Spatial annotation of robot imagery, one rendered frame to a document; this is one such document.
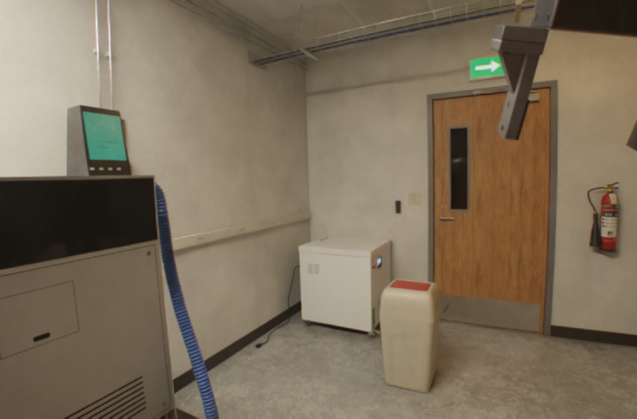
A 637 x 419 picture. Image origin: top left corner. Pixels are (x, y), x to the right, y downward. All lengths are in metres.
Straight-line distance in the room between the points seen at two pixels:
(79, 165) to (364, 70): 3.13
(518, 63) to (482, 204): 3.02
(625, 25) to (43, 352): 0.97
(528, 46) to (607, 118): 3.11
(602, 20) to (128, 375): 1.02
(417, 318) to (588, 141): 2.04
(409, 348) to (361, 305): 0.81
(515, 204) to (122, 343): 3.07
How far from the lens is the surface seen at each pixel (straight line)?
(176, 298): 1.01
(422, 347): 2.39
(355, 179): 3.60
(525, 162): 3.37
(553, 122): 3.39
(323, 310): 3.26
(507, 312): 3.59
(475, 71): 3.43
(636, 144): 0.45
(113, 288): 0.90
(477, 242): 3.42
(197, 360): 1.01
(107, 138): 0.95
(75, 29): 2.28
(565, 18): 0.37
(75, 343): 0.89
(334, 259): 3.06
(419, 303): 2.28
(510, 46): 0.37
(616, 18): 0.39
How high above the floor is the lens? 1.42
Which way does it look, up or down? 5 degrees down
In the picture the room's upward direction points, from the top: 2 degrees counter-clockwise
